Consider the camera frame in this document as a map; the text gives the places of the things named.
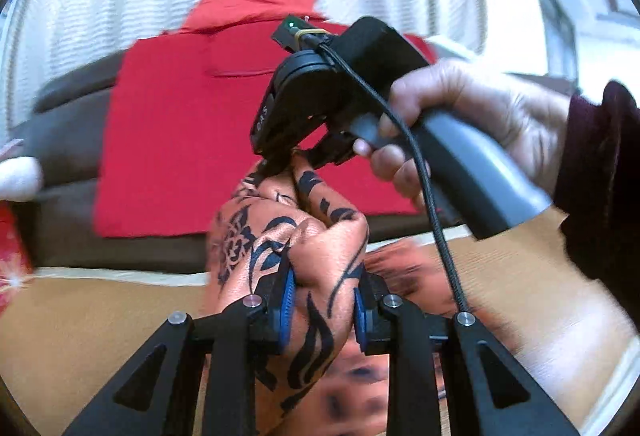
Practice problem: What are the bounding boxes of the orange floral garment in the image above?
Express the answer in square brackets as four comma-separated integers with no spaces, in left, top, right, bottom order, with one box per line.
[204,152,457,435]

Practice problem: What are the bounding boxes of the dark maroon sleeve forearm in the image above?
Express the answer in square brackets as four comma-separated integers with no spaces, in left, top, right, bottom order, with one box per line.
[554,81,639,323]

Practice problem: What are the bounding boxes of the person's right hand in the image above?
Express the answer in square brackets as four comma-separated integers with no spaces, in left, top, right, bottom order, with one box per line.
[352,57,572,212]

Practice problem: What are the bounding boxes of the red folded garment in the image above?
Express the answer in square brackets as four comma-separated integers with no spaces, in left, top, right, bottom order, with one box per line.
[93,0,442,239]

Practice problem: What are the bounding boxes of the woven bamboo bed mat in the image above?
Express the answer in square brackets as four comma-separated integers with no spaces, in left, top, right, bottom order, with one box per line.
[1,210,639,435]

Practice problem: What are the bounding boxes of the red gift box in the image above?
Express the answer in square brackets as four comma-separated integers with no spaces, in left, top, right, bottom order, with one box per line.
[0,202,34,313]

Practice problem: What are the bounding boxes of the white quilted cushion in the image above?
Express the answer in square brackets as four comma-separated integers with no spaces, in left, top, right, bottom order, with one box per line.
[0,138,43,202]

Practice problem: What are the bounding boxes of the dark brown headboard cushion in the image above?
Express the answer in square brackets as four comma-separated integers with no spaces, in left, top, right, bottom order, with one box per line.
[19,47,471,275]

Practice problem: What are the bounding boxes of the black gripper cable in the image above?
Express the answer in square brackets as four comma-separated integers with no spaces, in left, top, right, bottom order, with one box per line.
[299,31,471,315]

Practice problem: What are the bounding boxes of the window frame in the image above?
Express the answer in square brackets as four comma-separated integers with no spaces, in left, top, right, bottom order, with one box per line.
[538,0,639,100]

